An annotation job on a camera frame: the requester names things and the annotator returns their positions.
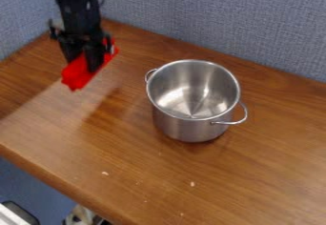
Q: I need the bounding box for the black and grey corner object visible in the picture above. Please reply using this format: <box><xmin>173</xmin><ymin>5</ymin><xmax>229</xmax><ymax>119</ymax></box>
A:
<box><xmin>0</xmin><ymin>201</ymin><xmax>42</xmax><ymax>225</ymax></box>

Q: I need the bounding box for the stainless steel pot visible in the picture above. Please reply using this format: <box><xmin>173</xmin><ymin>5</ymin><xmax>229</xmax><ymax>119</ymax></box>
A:
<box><xmin>145</xmin><ymin>59</ymin><xmax>249</xmax><ymax>142</ymax></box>

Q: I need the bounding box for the white object below table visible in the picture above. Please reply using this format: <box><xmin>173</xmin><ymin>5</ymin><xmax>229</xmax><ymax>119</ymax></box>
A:
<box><xmin>63</xmin><ymin>204</ymin><xmax>113</xmax><ymax>225</ymax></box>

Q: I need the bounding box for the red rectangular block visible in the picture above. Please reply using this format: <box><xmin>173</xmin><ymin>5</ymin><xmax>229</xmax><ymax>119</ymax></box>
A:
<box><xmin>62</xmin><ymin>38</ymin><xmax>119</xmax><ymax>92</ymax></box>

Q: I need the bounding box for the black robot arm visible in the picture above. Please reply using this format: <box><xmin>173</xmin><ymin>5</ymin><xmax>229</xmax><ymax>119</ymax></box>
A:
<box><xmin>48</xmin><ymin>0</ymin><xmax>113</xmax><ymax>72</ymax></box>

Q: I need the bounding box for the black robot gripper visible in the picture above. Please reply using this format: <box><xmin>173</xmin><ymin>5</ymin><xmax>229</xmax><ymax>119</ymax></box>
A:
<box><xmin>50</xmin><ymin>0</ymin><xmax>111</xmax><ymax>72</ymax></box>

